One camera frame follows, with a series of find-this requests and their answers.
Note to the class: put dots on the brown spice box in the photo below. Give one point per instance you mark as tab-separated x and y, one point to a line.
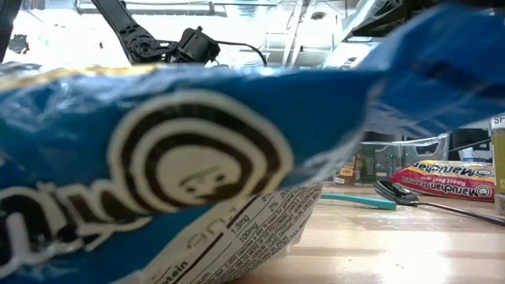
347	173

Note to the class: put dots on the red roast beef ramen packet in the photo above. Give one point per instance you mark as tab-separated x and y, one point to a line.
442	181

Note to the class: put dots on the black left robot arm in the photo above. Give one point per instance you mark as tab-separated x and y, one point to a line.
118	23

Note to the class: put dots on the black computer monitor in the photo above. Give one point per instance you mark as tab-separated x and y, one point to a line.
469	138

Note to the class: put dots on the small dark background object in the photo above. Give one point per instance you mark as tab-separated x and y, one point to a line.
19	44

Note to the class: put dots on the clear water bottle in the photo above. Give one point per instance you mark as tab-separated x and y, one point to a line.
468	155

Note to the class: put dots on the teal plastic spoon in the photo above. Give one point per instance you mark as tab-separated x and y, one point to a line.
363	201

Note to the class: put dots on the blue ramen noodle packet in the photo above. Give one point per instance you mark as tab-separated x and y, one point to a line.
236	102

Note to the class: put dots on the black lid spice jar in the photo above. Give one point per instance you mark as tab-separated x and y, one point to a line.
499	165

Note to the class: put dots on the black spice tin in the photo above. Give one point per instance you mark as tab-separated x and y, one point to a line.
368	163

